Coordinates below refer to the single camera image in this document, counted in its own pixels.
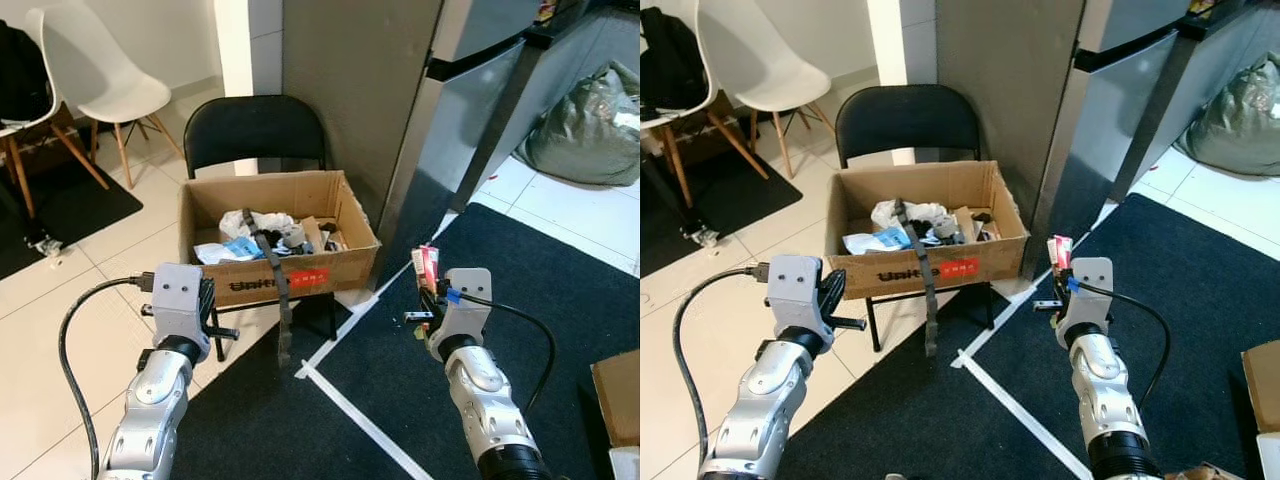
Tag cardboard trash box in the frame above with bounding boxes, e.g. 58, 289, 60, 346
177, 169, 384, 309
824, 159, 1032, 300

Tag blue white packet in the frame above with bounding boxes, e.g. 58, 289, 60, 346
843, 226, 913, 257
193, 236, 264, 267

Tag white plastic bag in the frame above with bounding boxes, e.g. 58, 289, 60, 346
870, 198, 949, 233
218, 208, 298, 243

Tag black carpet with white tape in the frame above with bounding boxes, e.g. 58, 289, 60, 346
165, 202, 641, 480
772, 192, 1280, 480

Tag plain black rug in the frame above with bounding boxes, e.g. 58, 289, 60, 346
640, 148, 805, 280
0, 155, 145, 282

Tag black folding chair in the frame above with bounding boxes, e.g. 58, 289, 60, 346
834, 84, 998, 353
182, 94, 343, 363

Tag grey steel refrigerator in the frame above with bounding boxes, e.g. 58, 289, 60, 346
375, 0, 641, 263
1028, 0, 1280, 253

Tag brown cardboard box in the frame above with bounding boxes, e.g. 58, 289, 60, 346
590, 349, 641, 449
1241, 339, 1280, 438

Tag grey-green filled sack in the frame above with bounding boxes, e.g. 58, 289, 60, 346
522, 60, 641, 189
1183, 50, 1280, 179

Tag white shell chair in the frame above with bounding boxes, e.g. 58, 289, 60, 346
640, 90, 773, 209
694, 0, 853, 183
0, 100, 111, 219
24, 4, 188, 191

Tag black backpack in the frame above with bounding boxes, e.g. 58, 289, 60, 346
0, 20, 57, 128
640, 7, 713, 119

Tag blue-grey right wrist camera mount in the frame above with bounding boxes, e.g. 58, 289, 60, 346
1058, 257, 1115, 338
430, 267, 494, 349

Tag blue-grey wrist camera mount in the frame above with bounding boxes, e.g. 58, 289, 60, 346
430, 267, 494, 349
148, 263, 215, 361
764, 254, 837, 349
1058, 257, 1115, 338

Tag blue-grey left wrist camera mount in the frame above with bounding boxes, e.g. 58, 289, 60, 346
148, 263, 215, 361
764, 254, 837, 349

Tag black strap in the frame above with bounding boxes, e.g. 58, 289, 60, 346
242, 207, 295, 368
892, 197, 943, 359

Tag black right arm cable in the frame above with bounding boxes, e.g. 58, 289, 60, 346
1072, 280, 1172, 413
450, 288, 557, 413

